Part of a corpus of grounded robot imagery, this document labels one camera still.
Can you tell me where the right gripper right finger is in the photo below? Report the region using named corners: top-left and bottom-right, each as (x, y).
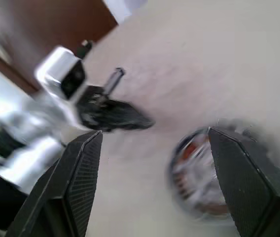
top-left (208, 126), bottom-right (280, 237)

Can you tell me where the motor stator with copper windings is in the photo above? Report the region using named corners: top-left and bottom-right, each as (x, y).
top-left (166, 119), bottom-right (280, 222)

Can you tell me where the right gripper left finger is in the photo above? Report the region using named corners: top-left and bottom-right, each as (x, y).
top-left (6, 130), bottom-right (104, 237)

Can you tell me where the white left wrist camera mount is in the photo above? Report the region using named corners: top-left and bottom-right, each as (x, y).
top-left (35, 46), bottom-right (88, 129)

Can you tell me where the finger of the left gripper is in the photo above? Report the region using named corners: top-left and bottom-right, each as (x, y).
top-left (98, 113), bottom-right (154, 132)
top-left (104, 98), bottom-right (156, 124)

